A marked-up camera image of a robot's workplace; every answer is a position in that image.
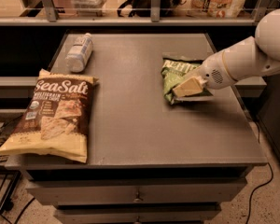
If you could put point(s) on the green jalapeno chip bag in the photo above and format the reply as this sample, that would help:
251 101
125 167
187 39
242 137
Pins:
172 72

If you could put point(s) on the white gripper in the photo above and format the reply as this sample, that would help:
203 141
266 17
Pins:
212 73

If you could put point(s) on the sea salt chip bag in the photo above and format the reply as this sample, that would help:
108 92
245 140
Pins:
56 122

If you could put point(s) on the upper cabinet drawer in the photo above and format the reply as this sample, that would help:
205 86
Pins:
137 191

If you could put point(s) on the clear plastic water bottle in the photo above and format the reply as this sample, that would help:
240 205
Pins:
78 55

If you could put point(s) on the grey drawer cabinet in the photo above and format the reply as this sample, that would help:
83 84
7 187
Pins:
136 134

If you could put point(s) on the cabinet drawer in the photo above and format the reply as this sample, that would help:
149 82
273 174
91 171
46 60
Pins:
137 214
137 191

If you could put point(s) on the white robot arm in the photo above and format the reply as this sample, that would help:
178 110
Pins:
256 56

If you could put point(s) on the colourful snack bag on shelf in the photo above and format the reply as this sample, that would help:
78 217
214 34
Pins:
215 8

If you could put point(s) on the lower cabinet drawer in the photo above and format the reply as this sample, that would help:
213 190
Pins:
137 214

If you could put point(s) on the dark bag on shelf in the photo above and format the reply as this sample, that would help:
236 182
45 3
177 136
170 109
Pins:
146 8

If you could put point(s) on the metal shelf rail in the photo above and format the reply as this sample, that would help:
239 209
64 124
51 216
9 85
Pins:
62 13

